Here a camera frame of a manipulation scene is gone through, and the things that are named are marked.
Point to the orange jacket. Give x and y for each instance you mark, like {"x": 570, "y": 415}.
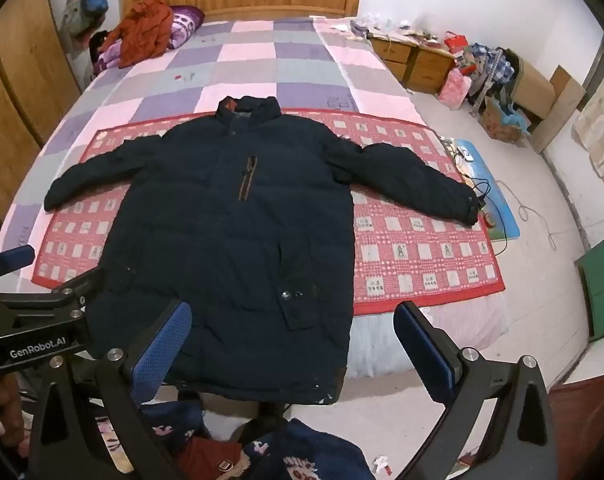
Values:
{"x": 142, "y": 30}

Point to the white paper scrap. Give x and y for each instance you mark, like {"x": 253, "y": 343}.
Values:
{"x": 383, "y": 465}

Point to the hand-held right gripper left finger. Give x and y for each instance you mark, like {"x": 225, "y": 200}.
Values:
{"x": 164, "y": 347}

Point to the scattered papers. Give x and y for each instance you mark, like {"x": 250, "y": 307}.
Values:
{"x": 387, "y": 27}

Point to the checkered pink purple bedspread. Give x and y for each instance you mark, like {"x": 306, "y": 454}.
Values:
{"x": 247, "y": 70}

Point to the red patterned mat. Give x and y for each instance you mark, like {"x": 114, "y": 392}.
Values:
{"x": 422, "y": 250}

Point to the stone pattern wall paper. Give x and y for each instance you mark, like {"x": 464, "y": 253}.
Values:
{"x": 602, "y": 130}

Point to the blue floor mat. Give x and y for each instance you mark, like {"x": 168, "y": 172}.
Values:
{"x": 504, "y": 210}

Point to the purple pillow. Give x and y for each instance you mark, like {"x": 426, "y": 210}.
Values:
{"x": 184, "y": 25}

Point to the pile of clothes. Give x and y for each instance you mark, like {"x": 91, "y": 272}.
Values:
{"x": 492, "y": 67}

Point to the large cardboard box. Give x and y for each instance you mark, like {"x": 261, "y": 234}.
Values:
{"x": 532, "y": 85}

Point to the pink bag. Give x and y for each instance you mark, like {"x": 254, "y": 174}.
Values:
{"x": 454, "y": 87}

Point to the white device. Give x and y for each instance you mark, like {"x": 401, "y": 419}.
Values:
{"x": 467, "y": 154}

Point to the hanging colourful bag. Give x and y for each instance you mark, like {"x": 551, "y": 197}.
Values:
{"x": 84, "y": 7}

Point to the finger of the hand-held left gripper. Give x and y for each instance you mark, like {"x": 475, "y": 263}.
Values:
{"x": 12, "y": 258}
{"x": 77, "y": 287}

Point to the wooden wardrobe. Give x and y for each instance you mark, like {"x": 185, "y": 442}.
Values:
{"x": 22, "y": 85}

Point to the wooden nightstand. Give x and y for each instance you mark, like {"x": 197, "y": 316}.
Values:
{"x": 422, "y": 67}

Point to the navy patterned sweater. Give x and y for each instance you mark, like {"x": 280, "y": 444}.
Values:
{"x": 307, "y": 450}

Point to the red-brown wooden furniture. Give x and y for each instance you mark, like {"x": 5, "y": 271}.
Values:
{"x": 587, "y": 430}

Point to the purple cloth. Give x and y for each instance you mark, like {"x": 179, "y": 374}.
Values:
{"x": 107, "y": 60}

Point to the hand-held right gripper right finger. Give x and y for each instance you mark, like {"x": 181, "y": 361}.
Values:
{"x": 422, "y": 350}

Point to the person's left hand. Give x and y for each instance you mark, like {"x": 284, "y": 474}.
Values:
{"x": 7, "y": 405}

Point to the dark navy padded jacket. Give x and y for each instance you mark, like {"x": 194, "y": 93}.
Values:
{"x": 232, "y": 235}

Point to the green board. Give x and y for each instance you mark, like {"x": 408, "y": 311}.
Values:
{"x": 602, "y": 285}

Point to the red cloth with buckle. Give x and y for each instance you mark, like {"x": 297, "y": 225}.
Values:
{"x": 207, "y": 460}

